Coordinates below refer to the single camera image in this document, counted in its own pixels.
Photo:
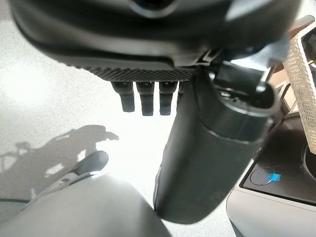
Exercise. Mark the white wicker laundry basket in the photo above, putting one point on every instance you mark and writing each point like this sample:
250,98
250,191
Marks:
300,81

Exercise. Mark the grey washing machine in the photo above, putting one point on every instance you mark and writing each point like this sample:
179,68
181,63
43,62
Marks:
284,158

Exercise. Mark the silver left robot leg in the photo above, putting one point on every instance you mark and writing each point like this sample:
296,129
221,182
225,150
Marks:
86,205

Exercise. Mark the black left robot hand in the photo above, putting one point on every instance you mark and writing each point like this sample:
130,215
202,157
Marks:
138,37

